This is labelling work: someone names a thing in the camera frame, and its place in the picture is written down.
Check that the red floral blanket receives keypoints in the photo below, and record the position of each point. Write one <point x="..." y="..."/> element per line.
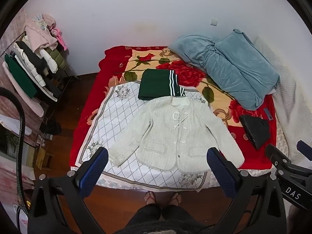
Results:
<point x="90" y="97"/>

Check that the black hanging garment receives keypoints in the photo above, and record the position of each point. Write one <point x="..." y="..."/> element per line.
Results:
<point x="36" y="61"/>

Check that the dark green hanging garment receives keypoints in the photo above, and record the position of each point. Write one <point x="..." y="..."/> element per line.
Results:
<point x="20" y="78"/>

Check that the metal clothes rack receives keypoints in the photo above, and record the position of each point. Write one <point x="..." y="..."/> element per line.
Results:
<point x="63" y="85"/>

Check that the person's right leg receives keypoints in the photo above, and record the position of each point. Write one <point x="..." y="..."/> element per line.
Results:
<point x="178" y="215"/>

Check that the black cloth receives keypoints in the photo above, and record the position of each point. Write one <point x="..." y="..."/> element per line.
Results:
<point x="256" y="130"/>

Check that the person's leg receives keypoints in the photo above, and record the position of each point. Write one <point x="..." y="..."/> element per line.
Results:
<point x="146" y="215"/>
<point x="178" y="215"/>

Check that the olive puffer vest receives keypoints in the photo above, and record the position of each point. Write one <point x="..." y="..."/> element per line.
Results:
<point x="58" y="58"/>

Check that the white checked sheet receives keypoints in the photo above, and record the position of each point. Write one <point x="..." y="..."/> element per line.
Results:
<point x="117" y="117"/>

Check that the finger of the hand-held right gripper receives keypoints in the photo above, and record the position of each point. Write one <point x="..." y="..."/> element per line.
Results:
<point x="306" y="147"/>
<point x="276" y="156"/>

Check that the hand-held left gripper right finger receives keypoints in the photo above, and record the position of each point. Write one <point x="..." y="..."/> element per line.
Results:
<point x="218" y="168"/>

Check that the wooden stool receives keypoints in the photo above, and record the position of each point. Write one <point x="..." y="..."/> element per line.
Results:
<point x="43" y="158"/>

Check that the white wall switch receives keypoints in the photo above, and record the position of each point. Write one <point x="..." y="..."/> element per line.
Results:
<point x="214" y="22"/>

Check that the folded green garment white stripes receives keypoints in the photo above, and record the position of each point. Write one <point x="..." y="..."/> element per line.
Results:
<point x="154" y="84"/>

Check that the person's left foot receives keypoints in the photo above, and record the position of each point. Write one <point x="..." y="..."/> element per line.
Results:
<point x="150" y="197"/>

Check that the person's foot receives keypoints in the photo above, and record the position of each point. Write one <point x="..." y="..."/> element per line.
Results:
<point x="176" y="199"/>
<point x="150" y="197"/>

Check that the white puffer jacket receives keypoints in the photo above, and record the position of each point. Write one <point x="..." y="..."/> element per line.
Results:
<point x="50" y="59"/>

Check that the dark bundle on floor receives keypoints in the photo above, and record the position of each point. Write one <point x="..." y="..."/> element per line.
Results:
<point x="50" y="128"/>

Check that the small grey-blue card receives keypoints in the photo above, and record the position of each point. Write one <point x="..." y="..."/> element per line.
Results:
<point x="268" y="114"/>

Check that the person's left leg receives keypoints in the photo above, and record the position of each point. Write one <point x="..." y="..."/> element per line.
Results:
<point x="146" y="215"/>

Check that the blue quilt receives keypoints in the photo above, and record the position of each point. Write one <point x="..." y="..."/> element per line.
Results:
<point x="229" y="68"/>

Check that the white knit jacket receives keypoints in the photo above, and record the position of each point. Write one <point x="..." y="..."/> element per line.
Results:
<point x="175" y="136"/>

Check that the white textured bedspread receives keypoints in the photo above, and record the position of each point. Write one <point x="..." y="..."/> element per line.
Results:
<point x="292" y="102"/>

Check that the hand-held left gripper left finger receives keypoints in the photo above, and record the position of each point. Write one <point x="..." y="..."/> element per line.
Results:
<point x="96" y="168"/>

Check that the pale pink garment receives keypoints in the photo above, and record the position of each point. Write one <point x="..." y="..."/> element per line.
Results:
<point x="39" y="37"/>

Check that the green potted plant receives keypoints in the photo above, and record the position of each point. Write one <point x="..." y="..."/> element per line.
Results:
<point x="11" y="140"/>

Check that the person's right foot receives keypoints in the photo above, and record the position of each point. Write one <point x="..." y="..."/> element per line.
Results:
<point x="176" y="199"/>

